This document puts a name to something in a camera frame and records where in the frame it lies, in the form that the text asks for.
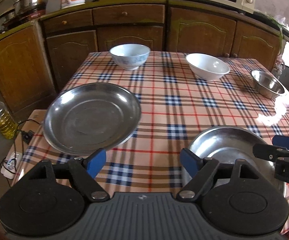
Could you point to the cooking oil bottle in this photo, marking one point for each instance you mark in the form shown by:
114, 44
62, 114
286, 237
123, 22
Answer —
7, 123

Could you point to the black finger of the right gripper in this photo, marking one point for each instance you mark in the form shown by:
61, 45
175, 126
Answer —
269, 152

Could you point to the white power strip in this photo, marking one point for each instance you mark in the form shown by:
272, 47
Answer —
10, 164

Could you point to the blue patterned porcelain bowl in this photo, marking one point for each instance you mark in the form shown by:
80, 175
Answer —
130, 56

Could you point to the induction cooker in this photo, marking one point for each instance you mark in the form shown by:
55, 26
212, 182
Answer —
10, 20

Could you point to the white plastic bag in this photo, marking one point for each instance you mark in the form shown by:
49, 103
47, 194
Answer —
281, 20

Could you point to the green onion stalks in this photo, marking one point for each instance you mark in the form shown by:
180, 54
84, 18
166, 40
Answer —
272, 22

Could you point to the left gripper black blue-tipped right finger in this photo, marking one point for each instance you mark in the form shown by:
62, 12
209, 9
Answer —
207, 172

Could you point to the brown wooden kitchen cabinet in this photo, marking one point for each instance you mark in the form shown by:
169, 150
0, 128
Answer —
39, 57

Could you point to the white wide bowl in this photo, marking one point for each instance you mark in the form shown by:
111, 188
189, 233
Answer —
207, 67

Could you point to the large steel plate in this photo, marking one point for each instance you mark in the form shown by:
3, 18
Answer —
91, 116

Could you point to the small steel bowl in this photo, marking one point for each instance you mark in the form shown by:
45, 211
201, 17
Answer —
266, 84

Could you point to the steel cooking pot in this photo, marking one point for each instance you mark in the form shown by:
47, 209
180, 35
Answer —
24, 6

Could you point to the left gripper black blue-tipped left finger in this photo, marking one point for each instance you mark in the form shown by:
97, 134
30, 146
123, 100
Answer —
73, 181

